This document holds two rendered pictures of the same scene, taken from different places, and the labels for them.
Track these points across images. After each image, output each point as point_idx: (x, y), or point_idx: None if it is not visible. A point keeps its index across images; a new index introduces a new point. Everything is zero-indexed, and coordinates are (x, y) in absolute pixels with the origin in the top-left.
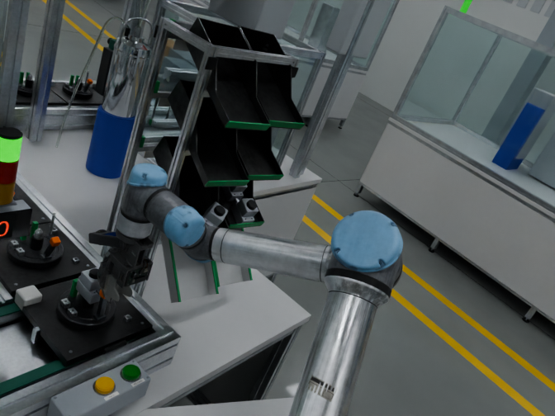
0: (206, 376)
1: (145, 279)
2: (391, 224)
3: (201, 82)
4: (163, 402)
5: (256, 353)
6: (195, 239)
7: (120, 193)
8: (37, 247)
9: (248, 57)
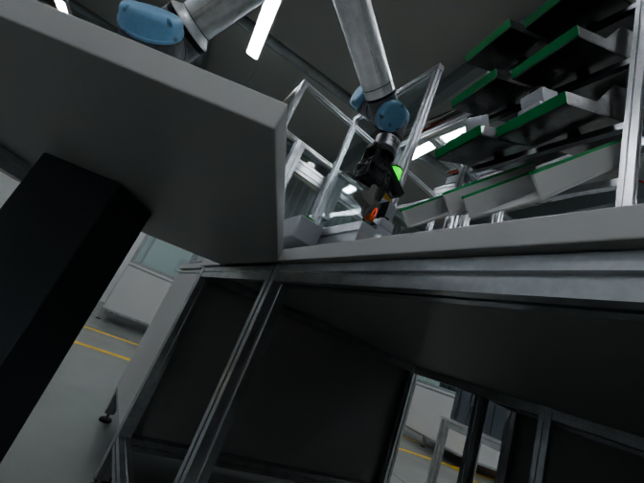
0: (332, 246)
1: (367, 172)
2: None
3: (487, 72)
4: (291, 253)
5: (465, 288)
6: (357, 95)
7: (490, 222)
8: None
9: None
